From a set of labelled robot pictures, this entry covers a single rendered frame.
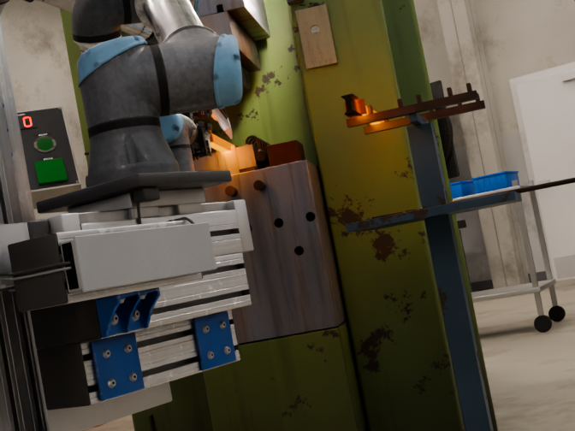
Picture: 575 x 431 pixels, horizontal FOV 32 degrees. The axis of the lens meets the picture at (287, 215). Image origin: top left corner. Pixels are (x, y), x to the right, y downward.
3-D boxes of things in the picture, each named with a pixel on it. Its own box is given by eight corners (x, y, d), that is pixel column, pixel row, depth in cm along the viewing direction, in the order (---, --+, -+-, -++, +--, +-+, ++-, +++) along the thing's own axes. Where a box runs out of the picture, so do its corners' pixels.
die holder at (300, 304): (338, 326, 260) (306, 159, 263) (198, 351, 266) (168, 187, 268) (356, 310, 316) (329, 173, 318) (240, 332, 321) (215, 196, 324)
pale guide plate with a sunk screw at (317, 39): (337, 62, 280) (326, 3, 281) (305, 68, 282) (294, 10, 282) (338, 63, 282) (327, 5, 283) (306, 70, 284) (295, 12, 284)
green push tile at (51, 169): (68, 179, 262) (62, 157, 266) (39, 183, 259) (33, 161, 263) (68, 183, 263) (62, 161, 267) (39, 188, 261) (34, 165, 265)
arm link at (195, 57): (163, 130, 160) (118, 13, 205) (254, 116, 163) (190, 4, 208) (156, 61, 154) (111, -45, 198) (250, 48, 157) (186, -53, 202)
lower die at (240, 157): (257, 171, 271) (251, 141, 271) (186, 185, 274) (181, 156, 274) (281, 180, 312) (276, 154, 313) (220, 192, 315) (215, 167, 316)
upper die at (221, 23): (234, 44, 273) (228, 10, 273) (163, 60, 275) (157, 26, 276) (261, 70, 314) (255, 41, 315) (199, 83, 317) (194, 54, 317)
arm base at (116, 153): (137, 177, 149) (125, 112, 150) (67, 196, 158) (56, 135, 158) (200, 174, 162) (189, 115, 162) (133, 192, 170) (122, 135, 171)
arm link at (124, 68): (85, 137, 165) (72, 57, 166) (166, 125, 168) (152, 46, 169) (86, 124, 153) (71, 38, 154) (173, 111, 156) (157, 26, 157)
